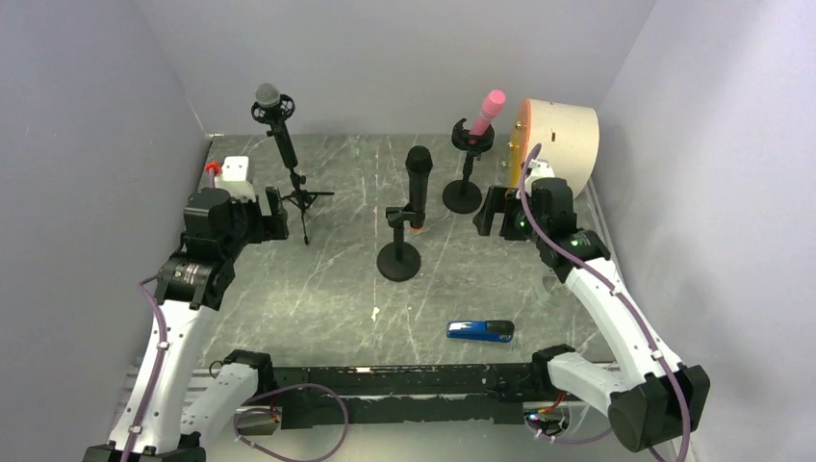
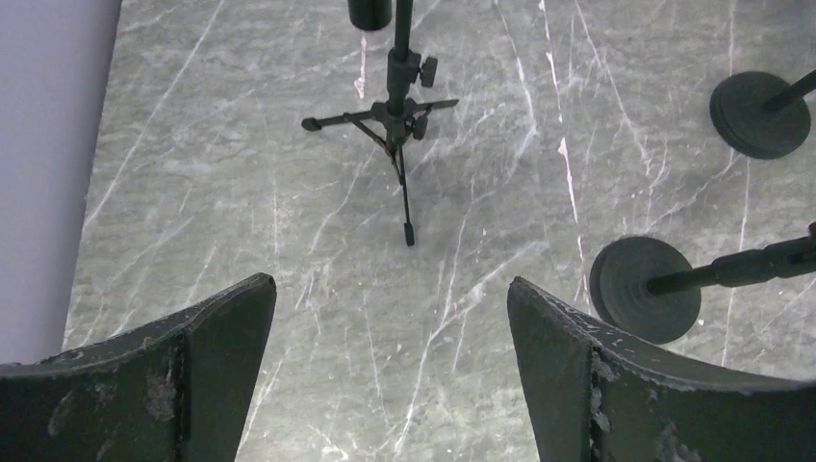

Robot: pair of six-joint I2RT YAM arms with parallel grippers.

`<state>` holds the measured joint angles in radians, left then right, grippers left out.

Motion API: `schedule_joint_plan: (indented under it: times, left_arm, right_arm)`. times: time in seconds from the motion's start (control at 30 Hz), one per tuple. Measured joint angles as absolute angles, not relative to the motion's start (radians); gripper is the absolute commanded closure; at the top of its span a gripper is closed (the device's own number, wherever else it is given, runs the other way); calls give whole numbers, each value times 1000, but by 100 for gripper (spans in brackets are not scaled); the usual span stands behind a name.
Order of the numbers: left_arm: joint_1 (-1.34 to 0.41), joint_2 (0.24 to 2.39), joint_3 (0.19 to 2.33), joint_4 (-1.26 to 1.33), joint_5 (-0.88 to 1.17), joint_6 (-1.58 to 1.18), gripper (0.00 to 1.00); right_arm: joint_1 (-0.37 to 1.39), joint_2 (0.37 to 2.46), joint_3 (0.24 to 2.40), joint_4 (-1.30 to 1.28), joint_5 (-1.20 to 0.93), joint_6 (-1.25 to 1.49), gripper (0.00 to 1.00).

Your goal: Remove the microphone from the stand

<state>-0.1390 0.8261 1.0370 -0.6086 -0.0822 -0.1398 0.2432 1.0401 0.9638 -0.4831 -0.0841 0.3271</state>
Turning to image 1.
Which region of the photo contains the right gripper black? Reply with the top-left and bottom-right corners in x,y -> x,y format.
473,185 -> 548,244

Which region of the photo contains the beige cylindrical drum box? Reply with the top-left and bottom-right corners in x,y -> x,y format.
506,98 -> 599,195

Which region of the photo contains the black round-base clip stand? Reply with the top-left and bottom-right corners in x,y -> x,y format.
376,206 -> 421,282

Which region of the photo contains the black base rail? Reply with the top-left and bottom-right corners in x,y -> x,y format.
274,363 -> 560,424

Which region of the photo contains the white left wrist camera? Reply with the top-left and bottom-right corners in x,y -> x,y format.
204,156 -> 257,203

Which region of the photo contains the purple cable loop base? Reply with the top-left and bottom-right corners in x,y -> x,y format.
232,382 -> 351,461

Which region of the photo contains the black round-base shock-mount stand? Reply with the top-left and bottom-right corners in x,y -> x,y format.
443,117 -> 495,215

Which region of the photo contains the black microphone orange end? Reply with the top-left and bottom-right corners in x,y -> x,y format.
405,145 -> 433,230

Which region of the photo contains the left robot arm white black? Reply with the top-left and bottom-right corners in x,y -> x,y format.
84,187 -> 289,461

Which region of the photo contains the pink microphone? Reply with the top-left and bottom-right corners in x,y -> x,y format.
470,90 -> 506,136

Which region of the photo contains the grey-head microphone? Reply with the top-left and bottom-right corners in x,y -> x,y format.
252,83 -> 281,125

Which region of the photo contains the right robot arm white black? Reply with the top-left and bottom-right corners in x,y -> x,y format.
473,178 -> 710,461

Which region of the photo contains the blue black stapler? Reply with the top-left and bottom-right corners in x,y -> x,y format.
446,320 -> 515,343

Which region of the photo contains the black tripod microphone stand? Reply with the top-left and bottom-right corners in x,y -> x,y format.
267,94 -> 335,245

